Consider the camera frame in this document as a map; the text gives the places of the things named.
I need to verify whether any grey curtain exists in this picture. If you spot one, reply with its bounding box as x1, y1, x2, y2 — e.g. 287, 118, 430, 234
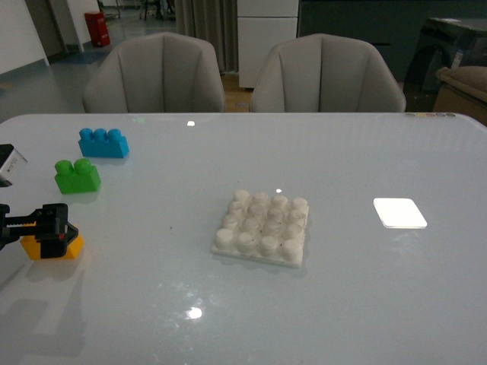
174, 0, 239, 74

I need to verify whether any green two-stud toy block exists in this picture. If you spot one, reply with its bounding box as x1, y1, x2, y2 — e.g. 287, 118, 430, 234
55, 158, 101, 195

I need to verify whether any white cabinet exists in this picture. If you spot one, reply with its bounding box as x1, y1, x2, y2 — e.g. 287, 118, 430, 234
237, 0, 299, 89

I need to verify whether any dark appliance on right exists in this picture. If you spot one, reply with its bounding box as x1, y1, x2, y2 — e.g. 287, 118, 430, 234
404, 17, 486, 94

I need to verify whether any right grey upholstered chair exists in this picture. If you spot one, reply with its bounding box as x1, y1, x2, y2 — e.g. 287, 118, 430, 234
250, 33, 406, 113

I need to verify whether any white studded base plate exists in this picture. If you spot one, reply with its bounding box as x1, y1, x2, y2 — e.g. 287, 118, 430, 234
212, 189, 309, 268

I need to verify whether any dark teal counter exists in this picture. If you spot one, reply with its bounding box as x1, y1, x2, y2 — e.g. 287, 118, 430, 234
298, 1, 486, 82

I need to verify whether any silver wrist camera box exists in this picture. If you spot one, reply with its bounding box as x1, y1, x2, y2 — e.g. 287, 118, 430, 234
1, 144, 27, 187

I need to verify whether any blue three-stud toy block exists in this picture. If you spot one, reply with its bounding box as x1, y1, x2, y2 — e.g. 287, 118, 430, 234
78, 128, 129, 158

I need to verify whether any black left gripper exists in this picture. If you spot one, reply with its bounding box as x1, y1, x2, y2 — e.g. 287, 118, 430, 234
0, 203, 79, 259

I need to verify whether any coloured dot sticker strip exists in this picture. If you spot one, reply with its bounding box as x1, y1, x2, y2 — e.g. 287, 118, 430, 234
405, 112, 457, 118

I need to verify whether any yellow two-stud toy block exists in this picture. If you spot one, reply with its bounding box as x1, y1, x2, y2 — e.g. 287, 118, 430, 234
20, 224, 84, 260

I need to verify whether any red bin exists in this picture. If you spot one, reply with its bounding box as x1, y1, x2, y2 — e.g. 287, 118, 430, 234
84, 11, 110, 47

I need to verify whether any beige sofa armrest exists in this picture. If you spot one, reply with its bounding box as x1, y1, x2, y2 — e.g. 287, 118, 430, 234
433, 66, 487, 125

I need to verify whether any grey upholstered chair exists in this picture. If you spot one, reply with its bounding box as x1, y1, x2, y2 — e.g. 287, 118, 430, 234
82, 32, 225, 113
250, 33, 406, 113

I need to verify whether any left grey upholstered chair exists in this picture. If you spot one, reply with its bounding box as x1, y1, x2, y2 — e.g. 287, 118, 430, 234
82, 32, 225, 113

